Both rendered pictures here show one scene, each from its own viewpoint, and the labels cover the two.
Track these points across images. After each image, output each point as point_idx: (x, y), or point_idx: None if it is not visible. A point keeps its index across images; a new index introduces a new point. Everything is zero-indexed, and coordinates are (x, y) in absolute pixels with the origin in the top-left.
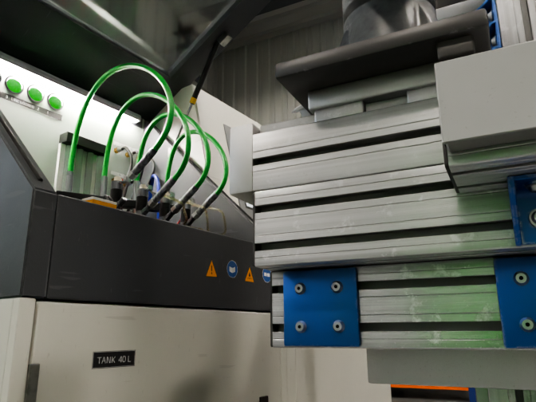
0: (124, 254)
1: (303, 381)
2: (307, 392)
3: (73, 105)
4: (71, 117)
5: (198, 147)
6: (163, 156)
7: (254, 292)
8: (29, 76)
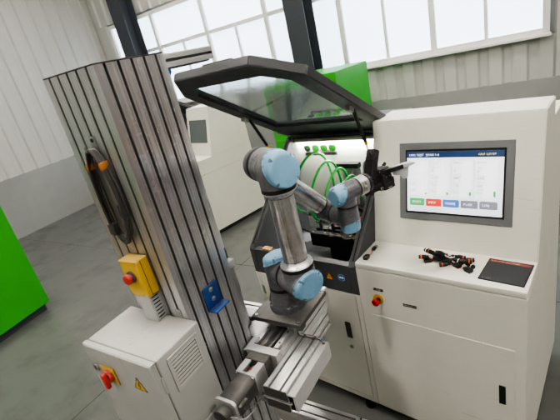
0: None
1: (378, 328)
2: (382, 334)
3: (341, 144)
4: (341, 151)
5: None
6: None
7: (333, 283)
8: None
